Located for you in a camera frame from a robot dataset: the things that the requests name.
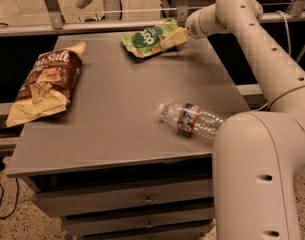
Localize brown tortilla chip bag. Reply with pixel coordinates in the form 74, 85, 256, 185
6, 41, 86, 127

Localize grey metal rail frame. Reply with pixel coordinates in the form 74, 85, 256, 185
0, 0, 305, 37

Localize black floor cable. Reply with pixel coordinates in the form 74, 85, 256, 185
0, 156, 20, 220

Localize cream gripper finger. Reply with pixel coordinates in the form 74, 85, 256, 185
160, 27, 188, 49

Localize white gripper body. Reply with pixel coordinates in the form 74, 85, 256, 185
185, 7, 222, 39

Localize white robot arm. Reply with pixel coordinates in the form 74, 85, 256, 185
186, 0, 305, 240

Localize grey drawer cabinet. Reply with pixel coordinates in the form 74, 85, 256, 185
7, 33, 247, 240

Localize green rice chip bag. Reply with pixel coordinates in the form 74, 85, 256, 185
121, 19, 179, 58

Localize white cable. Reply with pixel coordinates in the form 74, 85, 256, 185
275, 9, 293, 57

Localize clear plastic water bottle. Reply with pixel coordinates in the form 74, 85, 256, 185
158, 102, 224, 140

